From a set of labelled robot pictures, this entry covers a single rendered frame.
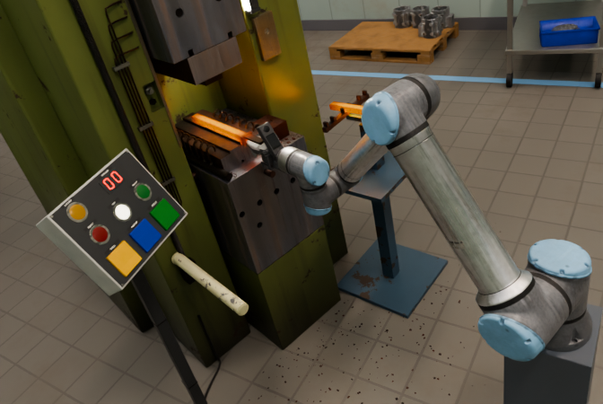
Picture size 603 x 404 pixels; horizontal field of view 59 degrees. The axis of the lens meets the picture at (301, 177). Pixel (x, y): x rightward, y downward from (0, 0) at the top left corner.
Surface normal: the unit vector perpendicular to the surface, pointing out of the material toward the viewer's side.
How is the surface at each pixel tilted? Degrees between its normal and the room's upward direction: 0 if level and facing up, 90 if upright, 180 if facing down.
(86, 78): 90
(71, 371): 0
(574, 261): 5
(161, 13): 90
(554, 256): 5
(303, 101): 90
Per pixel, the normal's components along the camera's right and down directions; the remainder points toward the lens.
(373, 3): -0.51, 0.55
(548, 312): 0.43, -0.29
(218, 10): 0.66, 0.29
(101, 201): 0.69, -0.36
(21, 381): -0.20, -0.82
